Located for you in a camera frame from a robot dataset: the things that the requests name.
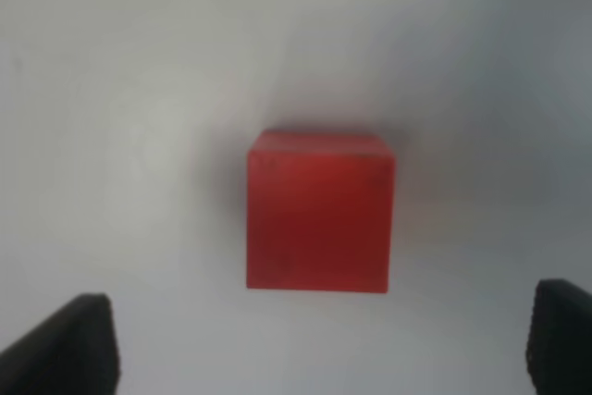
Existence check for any red block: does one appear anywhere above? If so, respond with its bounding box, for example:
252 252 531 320
246 130 396 293

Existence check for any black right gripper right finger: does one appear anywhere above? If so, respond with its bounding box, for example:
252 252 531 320
525 279 591 395

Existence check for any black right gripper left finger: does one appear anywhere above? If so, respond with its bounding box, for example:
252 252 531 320
1 293 119 394

